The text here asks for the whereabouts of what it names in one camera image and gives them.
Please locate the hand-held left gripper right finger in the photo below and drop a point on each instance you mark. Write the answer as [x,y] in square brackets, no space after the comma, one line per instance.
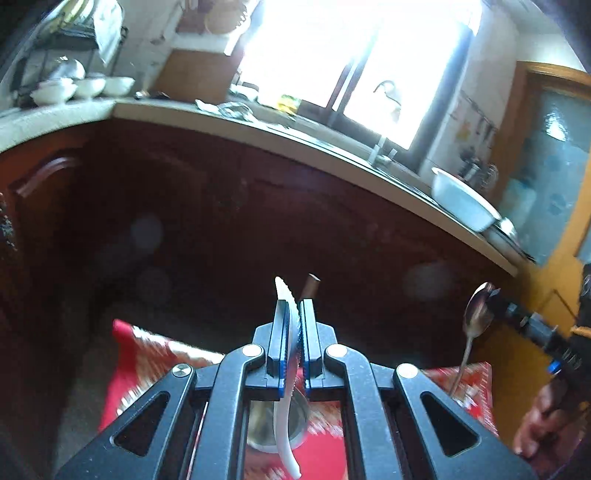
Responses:
[308,344]

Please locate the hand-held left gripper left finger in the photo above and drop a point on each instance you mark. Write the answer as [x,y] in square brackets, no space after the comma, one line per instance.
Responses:
[279,344]

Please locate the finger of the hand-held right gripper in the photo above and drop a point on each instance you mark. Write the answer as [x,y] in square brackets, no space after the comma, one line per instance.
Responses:
[521,318]

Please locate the metal spoon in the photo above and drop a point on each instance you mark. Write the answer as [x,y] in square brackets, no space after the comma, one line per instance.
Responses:
[478,316]

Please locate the brown wooden chopstick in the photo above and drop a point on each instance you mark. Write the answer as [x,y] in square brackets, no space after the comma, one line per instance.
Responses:
[309,286]

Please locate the white metal-rimmed utensil cup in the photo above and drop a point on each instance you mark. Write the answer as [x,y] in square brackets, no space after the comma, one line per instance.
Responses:
[268,427]

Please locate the person's right hand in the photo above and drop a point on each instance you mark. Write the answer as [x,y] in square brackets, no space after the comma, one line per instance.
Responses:
[542,422]

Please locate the white plastic basin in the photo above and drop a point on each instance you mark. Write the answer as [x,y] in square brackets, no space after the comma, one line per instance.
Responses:
[466,203]

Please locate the red floral tablecloth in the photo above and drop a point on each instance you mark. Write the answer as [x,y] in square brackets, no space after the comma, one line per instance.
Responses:
[138,360]

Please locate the brown wooden kitchen cabinet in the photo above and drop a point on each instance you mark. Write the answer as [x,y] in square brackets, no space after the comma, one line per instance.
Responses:
[231,207]

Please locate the orange wooden door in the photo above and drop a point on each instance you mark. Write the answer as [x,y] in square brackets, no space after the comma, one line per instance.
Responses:
[558,152]

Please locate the hanging kitchen tools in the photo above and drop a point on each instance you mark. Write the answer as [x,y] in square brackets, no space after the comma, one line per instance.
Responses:
[482,129]

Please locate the metal faucet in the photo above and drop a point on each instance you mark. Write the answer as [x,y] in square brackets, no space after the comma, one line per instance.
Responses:
[376,154]

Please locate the crumpled rag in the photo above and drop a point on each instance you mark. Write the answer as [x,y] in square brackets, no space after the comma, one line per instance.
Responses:
[231,110]

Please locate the yellow jar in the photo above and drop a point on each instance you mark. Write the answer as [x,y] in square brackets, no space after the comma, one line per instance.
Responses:
[288,103]

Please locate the wooden cutting board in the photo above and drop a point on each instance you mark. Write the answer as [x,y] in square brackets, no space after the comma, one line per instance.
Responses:
[198,76]

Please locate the kitchen window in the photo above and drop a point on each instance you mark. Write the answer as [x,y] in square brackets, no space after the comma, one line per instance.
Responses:
[314,50]

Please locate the white bowl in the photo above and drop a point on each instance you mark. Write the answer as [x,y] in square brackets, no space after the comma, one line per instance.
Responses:
[53,91]
[69,69]
[119,85]
[90,86]

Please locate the round bamboo basket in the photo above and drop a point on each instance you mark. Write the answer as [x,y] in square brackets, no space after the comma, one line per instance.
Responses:
[222,17]

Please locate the white cloth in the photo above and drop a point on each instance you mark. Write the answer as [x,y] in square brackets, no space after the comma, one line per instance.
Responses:
[110,30]

